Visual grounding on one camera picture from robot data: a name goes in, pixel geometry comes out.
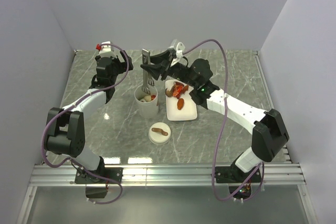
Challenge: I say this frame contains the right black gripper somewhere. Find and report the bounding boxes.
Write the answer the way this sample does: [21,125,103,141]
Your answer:
[141,50,198,89]

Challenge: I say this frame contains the metal tongs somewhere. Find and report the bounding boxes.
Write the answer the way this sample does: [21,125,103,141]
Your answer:
[141,49,155,95]

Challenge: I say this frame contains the round beige bun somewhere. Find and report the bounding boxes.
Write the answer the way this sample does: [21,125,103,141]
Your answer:
[142,95,152,102]

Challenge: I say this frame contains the brown sausage piece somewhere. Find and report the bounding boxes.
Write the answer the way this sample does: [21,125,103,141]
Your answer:
[177,98,184,110]

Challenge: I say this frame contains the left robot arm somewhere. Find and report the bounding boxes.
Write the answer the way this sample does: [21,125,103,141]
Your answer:
[41,50,133,183]

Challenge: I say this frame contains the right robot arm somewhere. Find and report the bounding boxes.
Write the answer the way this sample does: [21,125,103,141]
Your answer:
[141,49,289,182]

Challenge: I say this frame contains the white cylindrical lunch container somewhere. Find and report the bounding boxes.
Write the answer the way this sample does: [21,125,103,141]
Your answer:
[134,86,159,119]

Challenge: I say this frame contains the red crab toy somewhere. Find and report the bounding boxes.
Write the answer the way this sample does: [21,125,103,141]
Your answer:
[173,82,189,99]

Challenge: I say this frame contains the white rectangular plate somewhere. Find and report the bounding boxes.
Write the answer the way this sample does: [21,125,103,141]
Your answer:
[165,87,197,121]

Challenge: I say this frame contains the white round container lid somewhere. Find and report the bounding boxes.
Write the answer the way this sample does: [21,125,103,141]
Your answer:
[149,122,172,145]

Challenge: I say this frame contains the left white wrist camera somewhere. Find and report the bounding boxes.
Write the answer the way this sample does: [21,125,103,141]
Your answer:
[96,41,117,58]

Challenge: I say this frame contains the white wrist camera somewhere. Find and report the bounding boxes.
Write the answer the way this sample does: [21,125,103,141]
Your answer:
[170,39,185,67]
[96,41,117,58]

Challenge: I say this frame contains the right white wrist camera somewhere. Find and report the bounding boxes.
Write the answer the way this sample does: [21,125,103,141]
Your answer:
[170,39,185,67]

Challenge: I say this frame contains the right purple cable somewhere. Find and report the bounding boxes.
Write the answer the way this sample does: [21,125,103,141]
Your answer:
[183,39,265,202]

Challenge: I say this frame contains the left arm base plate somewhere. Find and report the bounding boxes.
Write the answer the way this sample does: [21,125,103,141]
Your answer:
[75,167,123,184]

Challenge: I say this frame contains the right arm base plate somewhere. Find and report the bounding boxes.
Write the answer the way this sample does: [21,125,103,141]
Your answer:
[215,165,253,184]

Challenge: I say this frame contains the aluminium right side rail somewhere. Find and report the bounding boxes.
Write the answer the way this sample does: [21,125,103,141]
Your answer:
[253,51,293,164]

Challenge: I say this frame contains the aluminium rail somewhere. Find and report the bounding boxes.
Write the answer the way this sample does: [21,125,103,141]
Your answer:
[253,51,293,164]
[28,163,306,187]

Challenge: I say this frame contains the aluminium front rail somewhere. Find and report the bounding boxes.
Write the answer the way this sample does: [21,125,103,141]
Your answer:
[28,163,306,187]

